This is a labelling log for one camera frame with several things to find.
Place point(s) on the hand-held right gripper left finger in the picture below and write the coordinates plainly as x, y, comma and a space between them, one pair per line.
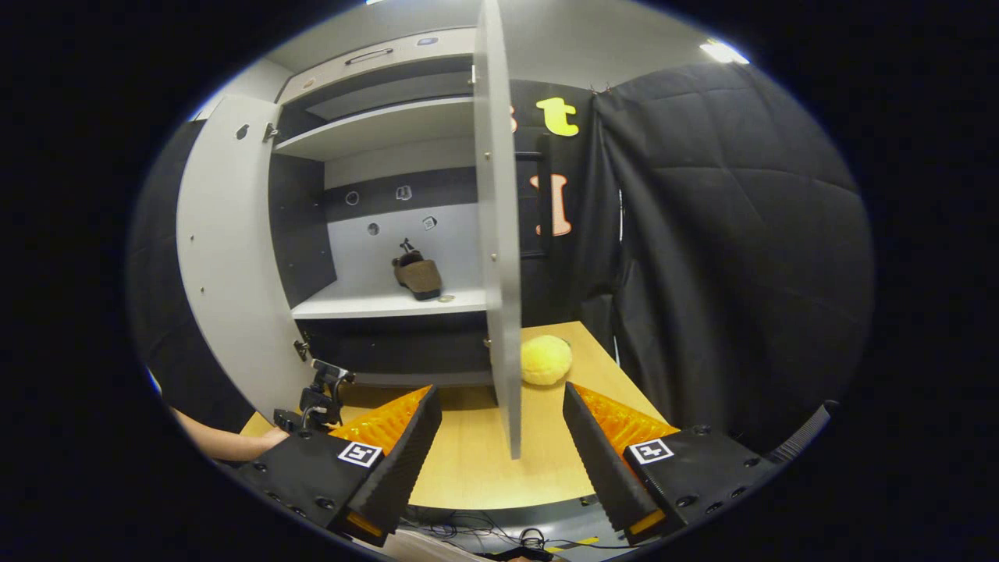
406, 464

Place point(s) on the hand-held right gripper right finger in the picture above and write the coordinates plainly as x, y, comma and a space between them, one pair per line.
597, 464

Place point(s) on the white grey shoe cabinet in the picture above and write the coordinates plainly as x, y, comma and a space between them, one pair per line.
375, 257

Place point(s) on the brown fuzzy shoe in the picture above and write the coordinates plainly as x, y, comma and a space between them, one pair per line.
421, 277

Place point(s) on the white shoe cabinet door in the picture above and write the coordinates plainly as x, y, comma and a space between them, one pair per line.
226, 257
499, 234

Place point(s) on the metal door hinge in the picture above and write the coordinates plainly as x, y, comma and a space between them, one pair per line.
270, 132
301, 350

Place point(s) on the white cabinet drawer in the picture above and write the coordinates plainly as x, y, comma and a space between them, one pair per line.
437, 51

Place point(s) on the yellow tape strip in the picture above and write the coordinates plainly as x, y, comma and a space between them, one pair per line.
577, 541

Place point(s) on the yellow plush ball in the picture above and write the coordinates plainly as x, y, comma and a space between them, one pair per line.
546, 361

